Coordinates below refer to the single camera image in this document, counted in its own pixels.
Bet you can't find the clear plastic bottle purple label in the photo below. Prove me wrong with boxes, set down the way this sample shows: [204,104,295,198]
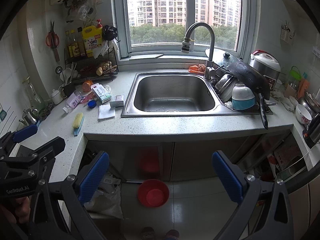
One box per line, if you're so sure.
[62,91,82,114]

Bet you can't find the blue plastic lid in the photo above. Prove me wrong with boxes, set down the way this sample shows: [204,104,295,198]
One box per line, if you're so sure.
[87,100,97,109]

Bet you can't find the white paper towel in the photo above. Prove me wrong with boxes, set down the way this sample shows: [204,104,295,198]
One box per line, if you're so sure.
[98,104,115,120]

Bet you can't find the orange plastic cup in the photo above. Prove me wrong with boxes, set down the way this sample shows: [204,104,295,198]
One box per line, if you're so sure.
[82,80,93,93]

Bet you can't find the green white medicine box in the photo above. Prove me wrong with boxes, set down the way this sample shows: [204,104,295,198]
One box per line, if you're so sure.
[91,83,112,104]

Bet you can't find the blue pink cutlery wrapper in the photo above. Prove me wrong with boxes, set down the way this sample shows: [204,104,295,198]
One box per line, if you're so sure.
[80,92,95,104]

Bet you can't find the red plastic trash bin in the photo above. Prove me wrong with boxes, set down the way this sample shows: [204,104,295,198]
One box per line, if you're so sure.
[137,179,170,207]

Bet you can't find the chrome kitchen faucet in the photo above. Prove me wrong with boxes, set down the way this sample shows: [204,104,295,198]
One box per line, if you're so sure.
[181,22,216,81]

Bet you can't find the person left hand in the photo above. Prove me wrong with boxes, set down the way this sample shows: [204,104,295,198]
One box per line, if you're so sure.
[1,197,30,224]

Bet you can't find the small steel kettle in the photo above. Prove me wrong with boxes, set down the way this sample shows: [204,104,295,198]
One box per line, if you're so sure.
[19,108,40,126]

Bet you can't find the white plastic bags pile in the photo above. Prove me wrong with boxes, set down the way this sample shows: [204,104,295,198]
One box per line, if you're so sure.
[84,172,124,219]

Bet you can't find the white ceramic pot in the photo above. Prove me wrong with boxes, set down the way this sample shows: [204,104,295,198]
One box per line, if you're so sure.
[51,89,63,105]

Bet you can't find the black utensil holder mug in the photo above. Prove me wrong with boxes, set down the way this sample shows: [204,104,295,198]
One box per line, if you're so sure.
[59,83,75,98]

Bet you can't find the steel strainer ladle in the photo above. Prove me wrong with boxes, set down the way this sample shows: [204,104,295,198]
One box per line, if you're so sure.
[55,66,63,81]

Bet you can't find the pink slipper right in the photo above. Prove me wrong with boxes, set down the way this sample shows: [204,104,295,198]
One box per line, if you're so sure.
[164,229,180,240]

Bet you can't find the blue white bowl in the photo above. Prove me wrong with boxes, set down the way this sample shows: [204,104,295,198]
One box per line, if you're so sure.
[232,83,256,111]

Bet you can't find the ginger root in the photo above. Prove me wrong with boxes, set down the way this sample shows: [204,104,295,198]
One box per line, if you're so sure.
[96,61,113,76]

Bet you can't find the white floral bowl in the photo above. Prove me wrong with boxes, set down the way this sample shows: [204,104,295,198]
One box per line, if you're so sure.
[295,104,312,125]

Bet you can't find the black wok pan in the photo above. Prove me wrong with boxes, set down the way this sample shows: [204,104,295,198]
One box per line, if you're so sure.
[227,62,270,129]

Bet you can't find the stainless steel sink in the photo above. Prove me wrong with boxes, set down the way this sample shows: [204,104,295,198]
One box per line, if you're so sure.
[121,72,260,118]

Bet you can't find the yellow detergent jug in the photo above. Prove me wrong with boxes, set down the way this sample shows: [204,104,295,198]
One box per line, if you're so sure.
[82,25,103,57]

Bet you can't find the orange cloth by faucet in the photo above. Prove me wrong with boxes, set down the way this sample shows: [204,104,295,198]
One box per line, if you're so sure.
[188,64,206,75]

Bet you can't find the silver rice cooker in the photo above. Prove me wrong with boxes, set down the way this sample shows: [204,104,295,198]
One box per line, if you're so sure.
[249,50,281,90]

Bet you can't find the glass pot lid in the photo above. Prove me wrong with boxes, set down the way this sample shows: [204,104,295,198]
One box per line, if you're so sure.
[207,48,241,67]

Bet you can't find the black wire rack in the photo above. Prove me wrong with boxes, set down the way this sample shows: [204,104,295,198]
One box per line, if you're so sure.
[65,48,119,85]

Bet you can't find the orange handled scissors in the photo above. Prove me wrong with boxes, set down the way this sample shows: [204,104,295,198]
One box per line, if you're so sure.
[45,21,60,62]

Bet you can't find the green handled container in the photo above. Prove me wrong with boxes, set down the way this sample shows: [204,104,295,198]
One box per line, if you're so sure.
[287,66,302,90]

